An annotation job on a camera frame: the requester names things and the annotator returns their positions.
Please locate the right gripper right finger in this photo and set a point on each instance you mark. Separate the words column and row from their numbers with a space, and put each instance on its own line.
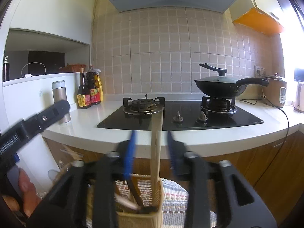
column 217, row 187

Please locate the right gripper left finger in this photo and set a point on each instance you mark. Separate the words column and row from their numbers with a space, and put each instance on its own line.
column 66, row 203

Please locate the wooden chopstick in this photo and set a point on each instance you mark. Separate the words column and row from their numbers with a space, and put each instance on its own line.
column 155, row 150

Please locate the left hand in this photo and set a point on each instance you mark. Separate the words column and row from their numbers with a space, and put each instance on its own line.
column 29, row 195

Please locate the yellow utensil holder basket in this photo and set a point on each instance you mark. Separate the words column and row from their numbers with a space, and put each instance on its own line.
column 142, row 204

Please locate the silver thermos bottle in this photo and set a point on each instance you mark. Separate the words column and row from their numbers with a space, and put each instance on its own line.
column 59, row 93

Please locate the dark soy sauce bottle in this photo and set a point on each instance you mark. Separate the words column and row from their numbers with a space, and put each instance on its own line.
column 83, row 94

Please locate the orange basket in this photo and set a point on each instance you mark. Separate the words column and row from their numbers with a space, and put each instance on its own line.
column 72, row 68

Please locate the black gas stove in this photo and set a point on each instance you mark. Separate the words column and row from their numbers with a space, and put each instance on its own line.
column 209, row 113

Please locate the large oil sauce bottle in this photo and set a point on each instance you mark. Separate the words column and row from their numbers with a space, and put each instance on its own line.
column 94, row 85

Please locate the white electric kettle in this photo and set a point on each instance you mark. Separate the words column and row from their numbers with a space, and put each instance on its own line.
column 298, row 104

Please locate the brown rice cooker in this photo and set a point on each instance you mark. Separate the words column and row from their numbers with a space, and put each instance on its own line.
column 275, row 93

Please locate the black wok with lid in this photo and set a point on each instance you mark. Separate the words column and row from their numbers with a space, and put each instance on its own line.
column 223, row 87

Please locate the white upper cabinet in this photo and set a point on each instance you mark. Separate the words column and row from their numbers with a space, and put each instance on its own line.
column 71, row 19

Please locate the orange upper cabinet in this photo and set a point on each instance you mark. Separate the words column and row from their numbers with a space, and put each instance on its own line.
column 264, row 16

